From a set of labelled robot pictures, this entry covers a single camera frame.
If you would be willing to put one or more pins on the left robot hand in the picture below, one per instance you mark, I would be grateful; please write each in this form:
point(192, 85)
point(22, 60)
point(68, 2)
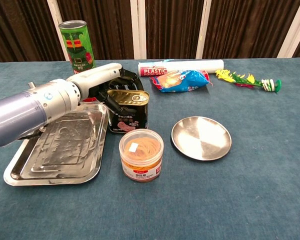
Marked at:
point(95, 77)

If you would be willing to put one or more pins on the luncheon meat tin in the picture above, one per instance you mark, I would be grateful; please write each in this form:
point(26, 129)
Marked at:
point(130, 120)

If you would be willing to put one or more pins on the clear plastic rubber band jar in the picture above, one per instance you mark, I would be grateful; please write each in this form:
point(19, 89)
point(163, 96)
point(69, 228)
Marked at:
point(141, 160)

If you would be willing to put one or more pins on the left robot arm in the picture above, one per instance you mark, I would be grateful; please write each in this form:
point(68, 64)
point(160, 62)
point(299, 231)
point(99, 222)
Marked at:
point(27, 112)

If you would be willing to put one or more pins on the red tape roll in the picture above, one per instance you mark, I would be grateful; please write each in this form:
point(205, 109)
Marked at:
point(90, 99)

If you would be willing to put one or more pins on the green chip canister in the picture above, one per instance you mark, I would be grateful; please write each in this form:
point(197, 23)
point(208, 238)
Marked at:
point(76, 45)

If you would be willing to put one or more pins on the rectangular steel tray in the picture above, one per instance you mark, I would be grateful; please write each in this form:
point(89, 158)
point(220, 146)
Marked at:
point(65, 155)

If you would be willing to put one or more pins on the blue snack bag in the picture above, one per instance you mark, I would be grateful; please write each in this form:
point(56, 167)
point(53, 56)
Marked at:
point(185, 82)

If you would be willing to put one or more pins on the dark brown curtain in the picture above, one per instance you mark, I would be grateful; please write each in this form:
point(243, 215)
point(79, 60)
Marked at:
point(172, 27)

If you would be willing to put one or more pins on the plastic wrap roll box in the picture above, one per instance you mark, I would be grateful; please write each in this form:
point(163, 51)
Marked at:
point(190, 66)

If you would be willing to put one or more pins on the round steel plate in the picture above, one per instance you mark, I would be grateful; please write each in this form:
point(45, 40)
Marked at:
point(201, 138)

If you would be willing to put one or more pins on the yellow green feather shuttlecock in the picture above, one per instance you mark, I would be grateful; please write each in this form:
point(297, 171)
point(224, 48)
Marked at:
point(240, 78)

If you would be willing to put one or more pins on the blue felt table cover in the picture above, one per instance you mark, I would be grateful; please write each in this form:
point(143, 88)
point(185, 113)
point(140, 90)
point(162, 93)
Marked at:
point(215, 200)

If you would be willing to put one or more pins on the white frame post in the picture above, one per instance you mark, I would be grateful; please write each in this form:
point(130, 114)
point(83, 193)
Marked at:
point(138, 27)
point(203, 27)
point(293, 27)
point(57, 30)

